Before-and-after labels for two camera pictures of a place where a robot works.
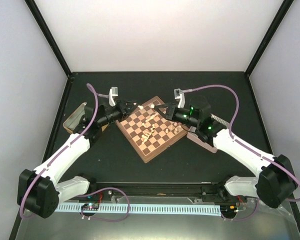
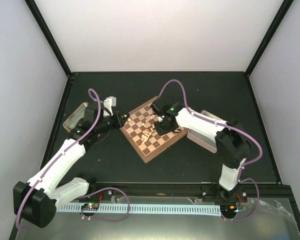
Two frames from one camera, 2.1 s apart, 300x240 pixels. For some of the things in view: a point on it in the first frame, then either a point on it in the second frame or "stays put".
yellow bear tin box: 73,120 stays put
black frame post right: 274,26 stays put
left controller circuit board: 92,206 stays put
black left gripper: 123,109 → 119,122
